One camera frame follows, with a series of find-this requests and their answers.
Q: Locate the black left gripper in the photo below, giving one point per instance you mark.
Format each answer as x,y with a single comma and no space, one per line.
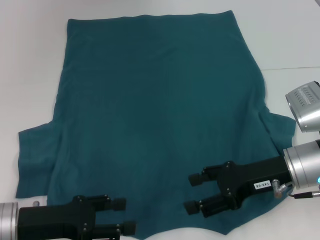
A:
55,220

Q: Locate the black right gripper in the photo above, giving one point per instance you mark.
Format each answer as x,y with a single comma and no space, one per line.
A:
250,175

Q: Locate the blue-green short-sleeved shirt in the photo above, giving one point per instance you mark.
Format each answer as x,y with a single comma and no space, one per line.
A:
150,100

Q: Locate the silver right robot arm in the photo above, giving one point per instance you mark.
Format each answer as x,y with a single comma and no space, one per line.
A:
303,165

